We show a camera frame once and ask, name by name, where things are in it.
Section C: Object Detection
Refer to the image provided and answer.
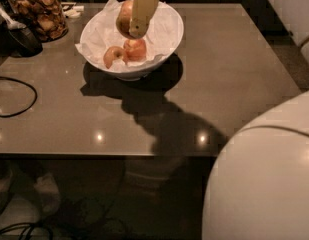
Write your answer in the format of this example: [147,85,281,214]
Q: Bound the white shoe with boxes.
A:
[34,173,61,215]
[0,170,13,213]

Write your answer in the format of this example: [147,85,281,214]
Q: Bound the black round appliance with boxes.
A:
[8,27,43,57]

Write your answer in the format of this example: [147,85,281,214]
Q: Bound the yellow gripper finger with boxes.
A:
[129,0,159,39]

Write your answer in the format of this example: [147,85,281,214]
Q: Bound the white crumpled paper liner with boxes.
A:
[75,0,181,73]

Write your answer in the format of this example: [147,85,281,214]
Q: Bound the white ceramic bowl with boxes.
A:
[79,0,185,82]

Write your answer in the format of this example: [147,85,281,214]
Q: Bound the right white shoe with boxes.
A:
[34,173,61,215]

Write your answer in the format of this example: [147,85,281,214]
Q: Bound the black cables on floor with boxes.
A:
[0,221,55,240]

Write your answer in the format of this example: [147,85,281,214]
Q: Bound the left white shoe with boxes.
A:
[0,170,13,213]

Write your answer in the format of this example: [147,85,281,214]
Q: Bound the white small items behind jar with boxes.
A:
[62,5,84,19]

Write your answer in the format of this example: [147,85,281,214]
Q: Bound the black cable on table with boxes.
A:
[0,75,39,119]

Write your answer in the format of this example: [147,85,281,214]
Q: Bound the red apple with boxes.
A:
[123,39,147,61]
[103,46,128,68]
[116,0,135,39]

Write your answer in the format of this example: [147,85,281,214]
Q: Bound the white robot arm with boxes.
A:
[123,0,309,240]

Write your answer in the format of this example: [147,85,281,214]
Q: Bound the white spoon handle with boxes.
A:
[0,6,26,30]

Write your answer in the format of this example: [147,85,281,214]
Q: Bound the glass jar of dried chips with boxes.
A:
[8,0,68,42]

